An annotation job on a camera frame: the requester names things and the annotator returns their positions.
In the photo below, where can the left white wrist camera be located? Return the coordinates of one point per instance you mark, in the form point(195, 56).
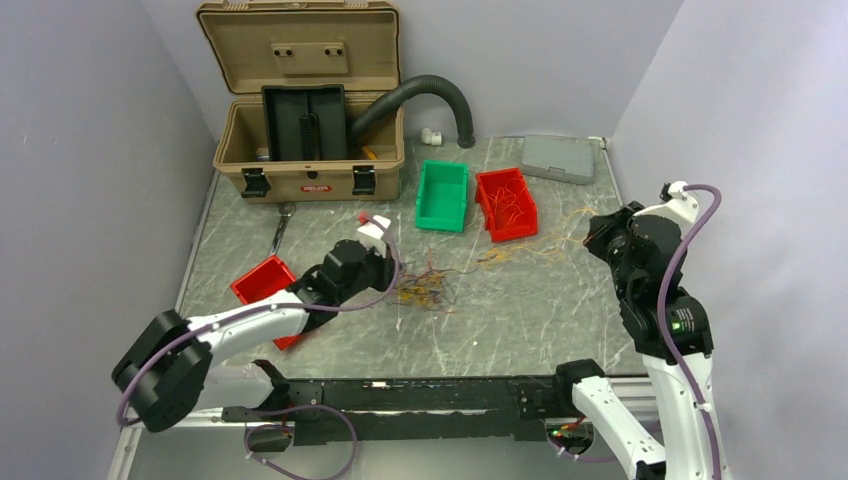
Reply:
point(372, 231)

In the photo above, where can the red plastic bin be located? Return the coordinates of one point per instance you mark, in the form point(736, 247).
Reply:
point(508, 208)

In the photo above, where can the black toolbox tray insert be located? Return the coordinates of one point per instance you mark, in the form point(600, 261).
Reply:
point(305, 123)

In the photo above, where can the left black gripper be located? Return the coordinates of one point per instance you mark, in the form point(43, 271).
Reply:
point(387, 270)

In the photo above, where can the metal wrench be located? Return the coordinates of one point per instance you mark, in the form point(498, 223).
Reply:
point(286, 211)

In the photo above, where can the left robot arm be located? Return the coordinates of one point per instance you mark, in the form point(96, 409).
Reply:
point(177, 365)

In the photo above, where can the aluminium frame profile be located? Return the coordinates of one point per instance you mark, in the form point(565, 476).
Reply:
point(637, 394)

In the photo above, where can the white pipe elbow fitting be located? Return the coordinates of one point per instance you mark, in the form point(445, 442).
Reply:
point(430, 137)

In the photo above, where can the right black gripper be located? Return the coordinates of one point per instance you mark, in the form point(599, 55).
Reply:
point(601, 225)

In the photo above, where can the tan plastic toolbox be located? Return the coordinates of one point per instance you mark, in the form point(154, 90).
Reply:
point(301, 73)

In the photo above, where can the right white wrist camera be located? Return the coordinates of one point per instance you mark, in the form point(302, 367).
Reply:
point(678, 204)

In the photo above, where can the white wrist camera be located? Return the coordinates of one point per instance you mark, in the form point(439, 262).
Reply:
point(372, 231)
point(678, 204)

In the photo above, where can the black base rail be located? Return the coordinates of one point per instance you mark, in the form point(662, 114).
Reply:
point(319, 411)

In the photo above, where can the grey plastic case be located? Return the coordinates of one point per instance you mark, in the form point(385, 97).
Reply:
point(559, 158)

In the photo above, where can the green plastic bin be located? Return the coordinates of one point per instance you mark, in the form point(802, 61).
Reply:
point(442, 197)

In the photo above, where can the red flat bin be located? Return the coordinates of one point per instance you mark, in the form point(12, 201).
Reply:
point(265, 279)

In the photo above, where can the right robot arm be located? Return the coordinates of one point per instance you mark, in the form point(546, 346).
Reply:
point(644, 248)

